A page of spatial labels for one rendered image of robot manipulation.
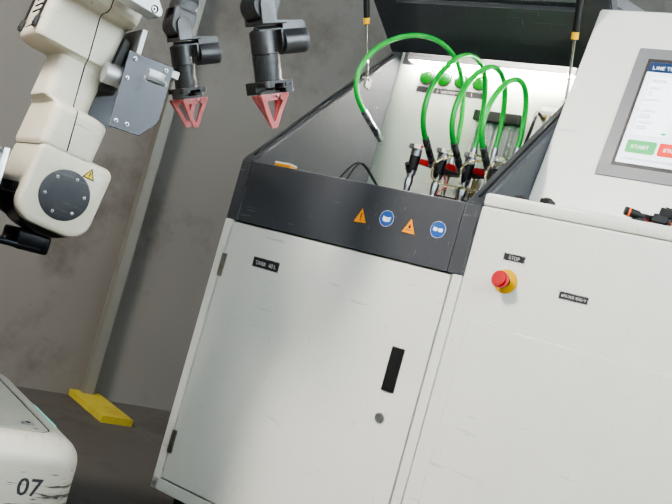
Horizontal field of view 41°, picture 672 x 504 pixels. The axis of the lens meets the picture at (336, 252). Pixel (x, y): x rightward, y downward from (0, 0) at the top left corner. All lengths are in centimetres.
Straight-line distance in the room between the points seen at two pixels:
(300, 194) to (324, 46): 192
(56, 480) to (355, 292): 78
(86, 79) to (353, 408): 92
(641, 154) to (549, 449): 73
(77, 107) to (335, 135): 92
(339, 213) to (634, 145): 70
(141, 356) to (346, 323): 182
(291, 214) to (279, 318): 26
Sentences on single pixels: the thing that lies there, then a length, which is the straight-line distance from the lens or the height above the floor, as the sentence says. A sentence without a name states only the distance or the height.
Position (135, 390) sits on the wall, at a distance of 382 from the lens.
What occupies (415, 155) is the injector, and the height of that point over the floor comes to 108.
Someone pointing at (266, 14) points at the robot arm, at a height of 119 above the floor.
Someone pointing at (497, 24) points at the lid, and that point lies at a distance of 264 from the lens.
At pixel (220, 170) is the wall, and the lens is 383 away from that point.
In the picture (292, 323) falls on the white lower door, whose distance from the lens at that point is 218.
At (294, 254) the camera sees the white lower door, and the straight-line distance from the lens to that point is 220.
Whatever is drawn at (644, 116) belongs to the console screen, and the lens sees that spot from 223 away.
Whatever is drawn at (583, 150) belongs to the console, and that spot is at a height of 116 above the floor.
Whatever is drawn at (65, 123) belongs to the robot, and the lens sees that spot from 189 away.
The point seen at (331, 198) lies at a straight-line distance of 217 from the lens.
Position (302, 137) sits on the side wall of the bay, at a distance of 249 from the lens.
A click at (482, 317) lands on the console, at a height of 71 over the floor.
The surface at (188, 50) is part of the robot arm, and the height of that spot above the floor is 116.
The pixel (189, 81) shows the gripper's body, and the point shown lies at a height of 109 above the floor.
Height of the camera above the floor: 70
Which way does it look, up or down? 2 degrees up
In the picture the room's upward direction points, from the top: 16 degrees clockwise
